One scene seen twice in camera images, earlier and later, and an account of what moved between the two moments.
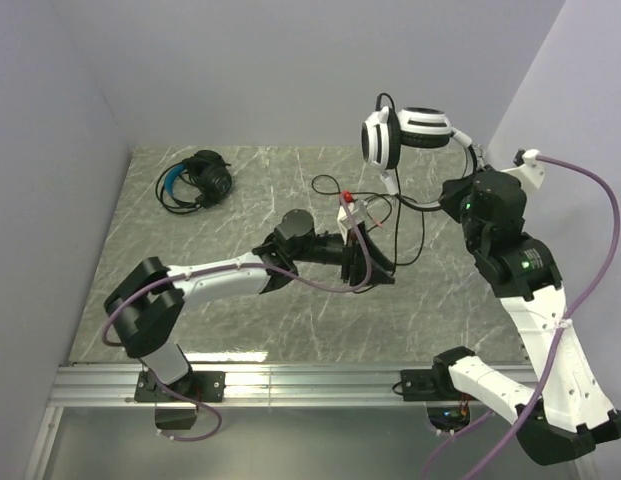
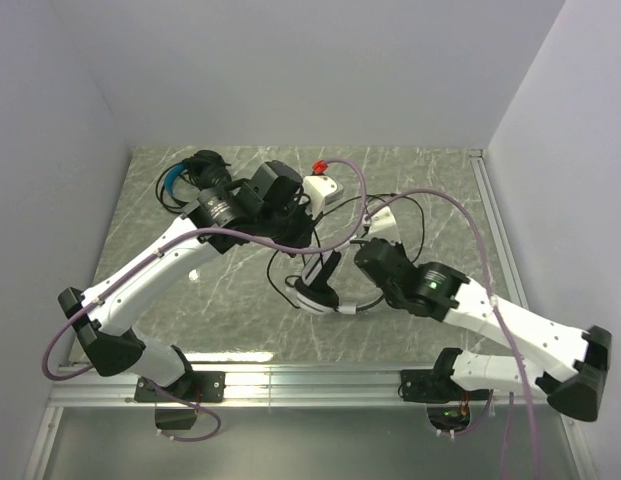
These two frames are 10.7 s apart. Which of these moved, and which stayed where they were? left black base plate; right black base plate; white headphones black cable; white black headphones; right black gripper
Moved: white black headphones; right black gripper; white headphones black cable
Stayed: right black base plate; left black base plate
